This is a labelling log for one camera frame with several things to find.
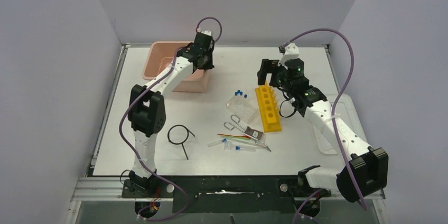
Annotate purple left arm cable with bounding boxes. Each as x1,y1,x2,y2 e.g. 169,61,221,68
119,16,223,222

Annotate white plastic tray lid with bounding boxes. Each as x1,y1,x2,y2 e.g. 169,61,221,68
311,94,368,155

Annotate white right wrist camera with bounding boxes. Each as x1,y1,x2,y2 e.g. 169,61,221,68
278,43,300,66

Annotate yellow test tube rack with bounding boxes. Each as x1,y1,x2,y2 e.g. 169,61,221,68
255,83,282,133

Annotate metal scissors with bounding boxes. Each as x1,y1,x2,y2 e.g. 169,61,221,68
223,114,272,152

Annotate small dark sample bag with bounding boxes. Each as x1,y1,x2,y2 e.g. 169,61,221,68
244,126,264,141

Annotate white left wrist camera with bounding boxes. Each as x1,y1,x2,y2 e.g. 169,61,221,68
201,30,213,36

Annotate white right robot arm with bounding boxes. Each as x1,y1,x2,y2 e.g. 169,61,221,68
257,59,389,202

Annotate black wire ring stand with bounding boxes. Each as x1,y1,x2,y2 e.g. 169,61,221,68
167,124,196,160

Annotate pink plastic bin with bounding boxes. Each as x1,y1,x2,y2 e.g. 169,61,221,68
142,41,211,94

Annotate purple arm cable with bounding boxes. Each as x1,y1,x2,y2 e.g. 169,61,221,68
119,16,223,222
284,28,368,224

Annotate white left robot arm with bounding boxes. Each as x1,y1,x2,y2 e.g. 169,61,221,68
123,30,215,190

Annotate red green stirring sticks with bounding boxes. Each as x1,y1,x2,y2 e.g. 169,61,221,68
218,133,250,140

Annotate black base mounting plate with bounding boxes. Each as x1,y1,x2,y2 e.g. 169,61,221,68
122,175,317,213

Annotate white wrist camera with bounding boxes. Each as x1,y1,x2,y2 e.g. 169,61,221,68
201,30,213,36
278,43,300,66

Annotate clear plastic tube box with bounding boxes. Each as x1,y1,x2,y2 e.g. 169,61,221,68
225,95,259,124

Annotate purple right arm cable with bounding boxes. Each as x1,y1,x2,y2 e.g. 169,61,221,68
284,28,368,224

